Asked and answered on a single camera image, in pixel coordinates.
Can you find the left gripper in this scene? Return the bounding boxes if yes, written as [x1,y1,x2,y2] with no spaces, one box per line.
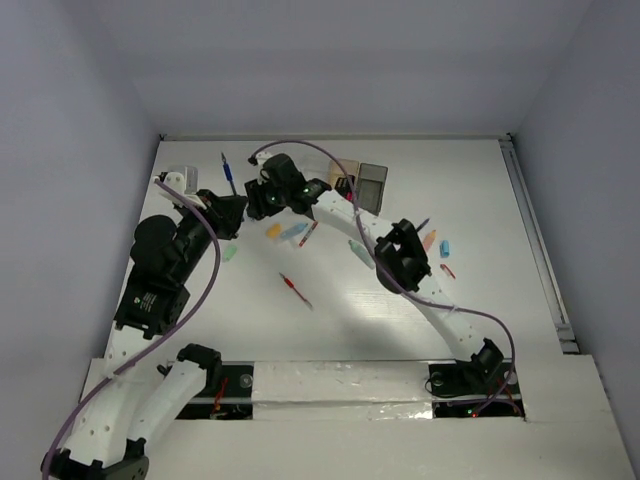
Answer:
[173,188,248,283]

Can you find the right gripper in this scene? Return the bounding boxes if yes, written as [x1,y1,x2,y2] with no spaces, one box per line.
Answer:
[244,175,289,220]

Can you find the blue gel pen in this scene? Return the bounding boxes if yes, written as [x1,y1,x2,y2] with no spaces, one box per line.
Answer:
[220,152,238,196]

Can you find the red gel pen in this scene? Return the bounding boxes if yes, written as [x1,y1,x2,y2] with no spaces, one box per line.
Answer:
[279,272,314,311]

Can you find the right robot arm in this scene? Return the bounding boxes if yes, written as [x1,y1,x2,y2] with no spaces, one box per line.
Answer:
[245,151,507,398]

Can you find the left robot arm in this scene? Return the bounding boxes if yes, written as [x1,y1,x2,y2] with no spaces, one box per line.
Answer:
[41,187,247,479]

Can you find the clear plastic container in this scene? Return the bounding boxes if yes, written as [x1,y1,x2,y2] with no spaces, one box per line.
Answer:
[296,154,332,183]

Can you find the green eraser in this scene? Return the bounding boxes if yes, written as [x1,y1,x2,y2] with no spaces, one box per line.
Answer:
[222,244,237,262]

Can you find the blue glue tube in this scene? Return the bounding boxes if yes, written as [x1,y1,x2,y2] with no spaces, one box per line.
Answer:
[277,223,308,242]

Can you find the orange eraser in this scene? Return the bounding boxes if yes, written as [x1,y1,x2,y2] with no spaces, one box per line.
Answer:
[266,223,282,239]

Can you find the red patterned pen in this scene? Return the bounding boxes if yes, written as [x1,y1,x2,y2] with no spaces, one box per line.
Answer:
[298,221,318,248]

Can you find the orange plastic container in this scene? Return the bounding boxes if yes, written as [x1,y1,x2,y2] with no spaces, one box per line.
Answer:
[328,158,360,191]

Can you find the dark grey plastic container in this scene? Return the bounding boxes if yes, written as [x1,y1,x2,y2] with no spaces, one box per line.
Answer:
[356,163,388,215]

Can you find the green glue tube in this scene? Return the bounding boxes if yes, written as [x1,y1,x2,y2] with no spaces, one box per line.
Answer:
[348,239,376,269]

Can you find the dark purple pen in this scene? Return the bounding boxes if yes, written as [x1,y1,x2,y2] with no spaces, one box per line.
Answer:
[416,218,430,232]

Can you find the orange glue tube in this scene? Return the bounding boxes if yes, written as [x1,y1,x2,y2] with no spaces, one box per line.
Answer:
[422,230,437,252]

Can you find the blue eraser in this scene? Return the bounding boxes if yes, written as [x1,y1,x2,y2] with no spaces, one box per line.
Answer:
[439,240,450,259]

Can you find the small red pen cap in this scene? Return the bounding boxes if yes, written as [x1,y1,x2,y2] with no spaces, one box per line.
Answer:
[440,264,456,279]

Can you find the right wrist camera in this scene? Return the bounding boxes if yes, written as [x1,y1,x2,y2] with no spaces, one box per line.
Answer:
[248,151,273,167]

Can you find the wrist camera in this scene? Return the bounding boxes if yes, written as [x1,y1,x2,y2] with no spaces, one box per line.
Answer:
[158,165,199,196]
[248,151,273,167]

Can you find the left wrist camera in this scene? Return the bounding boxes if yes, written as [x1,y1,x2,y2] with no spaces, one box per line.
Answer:
[158,165,199,196]

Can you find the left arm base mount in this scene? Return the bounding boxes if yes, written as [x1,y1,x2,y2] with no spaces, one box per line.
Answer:
[177,363,254,421]

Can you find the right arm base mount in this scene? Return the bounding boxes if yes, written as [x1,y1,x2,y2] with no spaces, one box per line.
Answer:
[424,362,525,419]

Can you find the aluminium rail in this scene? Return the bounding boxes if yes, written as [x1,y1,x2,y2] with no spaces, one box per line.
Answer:
[499,139,581,355]

